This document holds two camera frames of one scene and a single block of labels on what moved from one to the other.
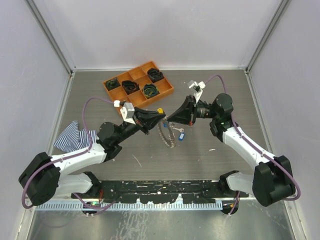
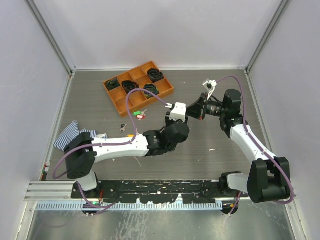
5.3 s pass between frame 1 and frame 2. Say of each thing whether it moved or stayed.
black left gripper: moved
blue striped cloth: stayed
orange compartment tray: stayed
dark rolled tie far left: stayed
